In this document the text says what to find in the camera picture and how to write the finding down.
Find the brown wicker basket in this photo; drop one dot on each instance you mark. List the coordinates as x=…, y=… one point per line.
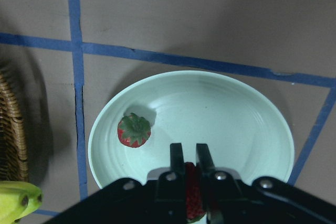
x=14, y=157

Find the yellow banana bunch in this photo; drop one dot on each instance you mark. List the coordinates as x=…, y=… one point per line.
x=18, y=199

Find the red strawberry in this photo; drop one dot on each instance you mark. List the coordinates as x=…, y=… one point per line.
x=133, y=130
x=194, y=207

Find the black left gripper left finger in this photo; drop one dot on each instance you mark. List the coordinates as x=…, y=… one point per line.
x=170, y=195

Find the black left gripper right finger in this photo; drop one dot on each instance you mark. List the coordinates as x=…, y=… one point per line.
x=218, y=188

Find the light green plate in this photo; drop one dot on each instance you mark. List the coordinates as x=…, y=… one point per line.
x=244, y=130

